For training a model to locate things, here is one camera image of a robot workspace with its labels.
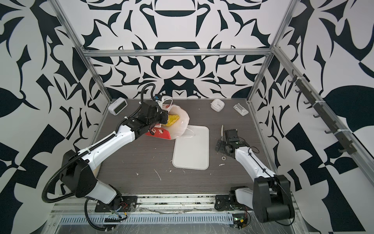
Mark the yellow fake croissant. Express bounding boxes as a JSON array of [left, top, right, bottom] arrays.
[[162, 115, 180, 127]]

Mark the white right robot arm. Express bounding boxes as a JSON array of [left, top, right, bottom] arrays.
[[215, 129, 295, 226]]

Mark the black corrugated cable conduit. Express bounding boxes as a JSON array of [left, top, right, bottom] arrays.
[[41, 140, 100, 204]]

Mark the white square analog clock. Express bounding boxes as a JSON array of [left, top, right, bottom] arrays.
[[210, 99, 225, 112]]

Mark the white plastic tray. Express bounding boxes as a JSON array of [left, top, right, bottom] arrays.
[[172, 125, 209, 170]]

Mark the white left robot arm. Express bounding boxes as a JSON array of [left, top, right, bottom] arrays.
[[58, 100, 168, 204]]

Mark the grey wall hook rack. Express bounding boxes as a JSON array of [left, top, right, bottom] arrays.
[[289, 71, 357, 155]]

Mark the white digital alarm clock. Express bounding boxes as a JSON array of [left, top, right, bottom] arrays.
[[108, 97, 128, 116]]

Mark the red patterned paper bag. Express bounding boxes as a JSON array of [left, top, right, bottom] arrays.
[[146, 98, 190, 140]]

